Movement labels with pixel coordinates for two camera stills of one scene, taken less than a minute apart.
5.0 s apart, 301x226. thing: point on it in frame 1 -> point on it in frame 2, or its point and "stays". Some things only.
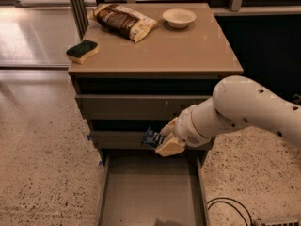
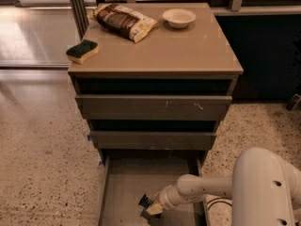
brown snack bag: x=122 y=21 stays
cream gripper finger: x=169 y=128 -> x=155 y=197
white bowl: x=179 y=18 stays
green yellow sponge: x=82 y=51 stays
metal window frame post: x=78 y=5 stays
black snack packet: x=152 y=138 -> x=146 y=201
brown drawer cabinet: x=128 y=87 stays
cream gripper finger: x=171 y=148 -> x=154 y=209
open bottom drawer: x=149 y=188 stays
